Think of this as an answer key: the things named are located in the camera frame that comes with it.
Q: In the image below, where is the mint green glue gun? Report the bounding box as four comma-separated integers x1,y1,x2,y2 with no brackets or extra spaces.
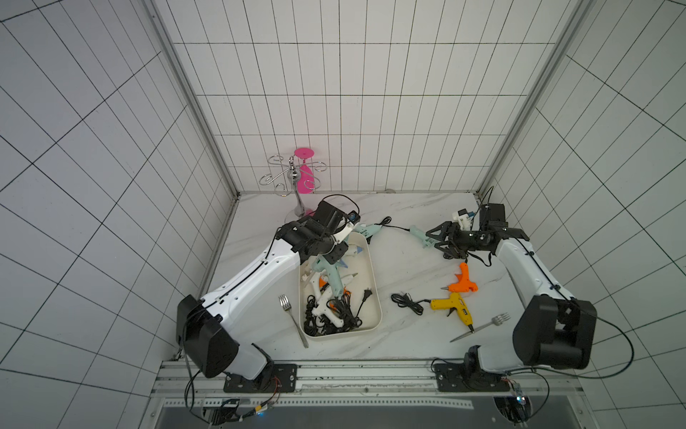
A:
311,256,345,299

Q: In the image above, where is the small mint glue gun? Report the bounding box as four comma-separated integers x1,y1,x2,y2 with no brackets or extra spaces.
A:
354,223,383,241

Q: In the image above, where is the cream plastic storage box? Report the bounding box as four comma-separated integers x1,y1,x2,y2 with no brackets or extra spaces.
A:
297,232,382,340

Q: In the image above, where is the white glue gun orange trigger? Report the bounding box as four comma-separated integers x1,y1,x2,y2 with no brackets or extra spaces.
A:
312,297,344,328

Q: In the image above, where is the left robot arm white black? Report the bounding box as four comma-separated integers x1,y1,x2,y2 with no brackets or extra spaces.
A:
176,198,361,381

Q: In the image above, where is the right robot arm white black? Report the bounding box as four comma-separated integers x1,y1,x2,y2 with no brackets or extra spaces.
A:
434,222,597,374

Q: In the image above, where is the yellow glue gun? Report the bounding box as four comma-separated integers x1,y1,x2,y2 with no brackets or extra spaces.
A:
430,292,474,332

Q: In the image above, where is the pink wine glass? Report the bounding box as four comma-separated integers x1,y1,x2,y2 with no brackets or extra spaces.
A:
294,148,316,218

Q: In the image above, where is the silver fork left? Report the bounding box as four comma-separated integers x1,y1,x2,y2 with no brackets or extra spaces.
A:
278,294,309,349

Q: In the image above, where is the silver fork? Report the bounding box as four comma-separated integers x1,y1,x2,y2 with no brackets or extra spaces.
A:
278,294,309,349
450,313,510,342

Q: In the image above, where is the chrome cup holder stand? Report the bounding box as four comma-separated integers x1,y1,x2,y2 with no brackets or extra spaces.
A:
258,153,328,215

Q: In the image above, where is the silver fork right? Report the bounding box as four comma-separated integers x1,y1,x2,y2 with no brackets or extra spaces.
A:
450,313,510,342

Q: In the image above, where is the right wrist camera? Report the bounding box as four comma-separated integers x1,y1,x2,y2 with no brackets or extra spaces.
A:
452,208,475,230

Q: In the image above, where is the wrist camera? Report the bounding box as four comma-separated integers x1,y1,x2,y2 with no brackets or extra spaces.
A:
452,208,475,230
337,211,361,240

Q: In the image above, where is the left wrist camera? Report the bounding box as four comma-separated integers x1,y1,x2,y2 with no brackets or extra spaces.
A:
337,211,361,240

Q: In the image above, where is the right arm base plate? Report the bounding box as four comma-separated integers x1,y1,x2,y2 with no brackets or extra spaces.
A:
431,360,510,393

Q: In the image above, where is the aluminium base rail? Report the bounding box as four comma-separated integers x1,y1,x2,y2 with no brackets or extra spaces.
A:
152,358,585,411

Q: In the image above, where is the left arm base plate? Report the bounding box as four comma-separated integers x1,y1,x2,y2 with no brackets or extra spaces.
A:
223,363,298,393

